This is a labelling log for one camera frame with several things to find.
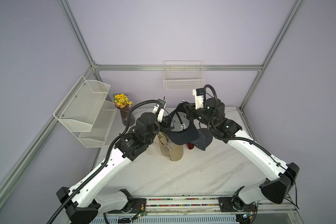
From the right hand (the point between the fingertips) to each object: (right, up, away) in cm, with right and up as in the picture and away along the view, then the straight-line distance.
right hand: (185, 106), depth 70 cm
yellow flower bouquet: (-40, +6, +20) cm, 45 cm away
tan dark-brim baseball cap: (-6, -29, +22) cm, 37 cm away
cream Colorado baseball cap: (-20, -27, +26) cm, 43 cm away
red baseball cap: (+5, -24, +22) cm, 33 cm away
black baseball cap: (+1, -14, +7) cm, 16 cm away
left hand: (-13, -4, -4) cm, 15 cm away
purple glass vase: (-41, -1, +28) cm, 50 cm away
